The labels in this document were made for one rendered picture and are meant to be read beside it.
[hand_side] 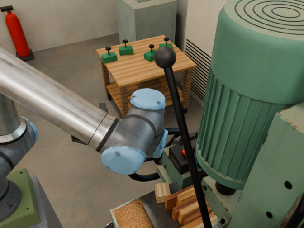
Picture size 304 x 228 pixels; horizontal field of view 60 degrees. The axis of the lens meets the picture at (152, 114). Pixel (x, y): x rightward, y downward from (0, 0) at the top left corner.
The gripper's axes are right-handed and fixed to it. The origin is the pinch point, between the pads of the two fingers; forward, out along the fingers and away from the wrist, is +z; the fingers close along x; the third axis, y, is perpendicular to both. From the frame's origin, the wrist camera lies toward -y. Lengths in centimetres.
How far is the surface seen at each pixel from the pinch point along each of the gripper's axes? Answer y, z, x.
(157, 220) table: 15.2, -39.9, 17.2
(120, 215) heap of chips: 18.3, -29.8, 15.7
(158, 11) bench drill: -202, 21, 6
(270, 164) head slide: 31, -57, -25
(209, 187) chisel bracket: 14, -51, 0
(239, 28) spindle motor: 27, -48, -42
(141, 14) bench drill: -188, 34, 9
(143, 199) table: 10.1, -34.0, 16.4
